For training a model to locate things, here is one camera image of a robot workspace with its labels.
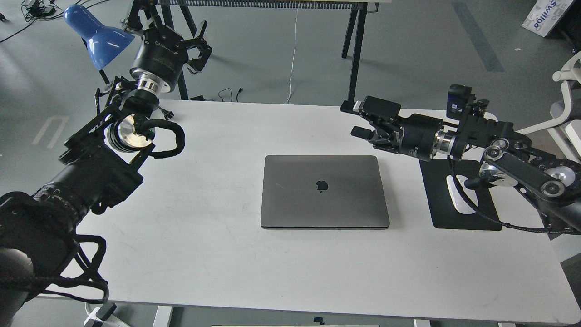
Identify black floor cables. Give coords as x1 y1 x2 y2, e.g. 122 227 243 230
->
0 0 109 44

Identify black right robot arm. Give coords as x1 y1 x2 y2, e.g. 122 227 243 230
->
340 84 580 235

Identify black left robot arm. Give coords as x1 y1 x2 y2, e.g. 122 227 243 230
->
1 19 212 327

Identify white chair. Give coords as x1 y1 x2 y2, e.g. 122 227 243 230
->
517 51 581 163

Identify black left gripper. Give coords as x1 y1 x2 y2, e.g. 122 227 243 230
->
129 19 212 92

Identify grey laptop computer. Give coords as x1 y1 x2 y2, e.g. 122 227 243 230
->
260 155 390 229

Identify black cable on floor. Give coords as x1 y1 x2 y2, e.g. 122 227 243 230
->
191 87 244 103

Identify blue desk lamp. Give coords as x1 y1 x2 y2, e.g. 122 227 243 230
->
64 4 135 77

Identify black mouse pad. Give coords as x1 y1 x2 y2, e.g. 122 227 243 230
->
419 159 502 231

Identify white cardboard box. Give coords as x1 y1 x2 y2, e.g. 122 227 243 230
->
521 0 575 38

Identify white hanging cable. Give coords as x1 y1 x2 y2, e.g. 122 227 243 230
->
284 9 299 105

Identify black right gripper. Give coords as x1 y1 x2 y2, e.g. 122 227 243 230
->
340 96 443 161

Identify white computer mouse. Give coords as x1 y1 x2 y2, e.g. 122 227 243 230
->
446 175 478 215

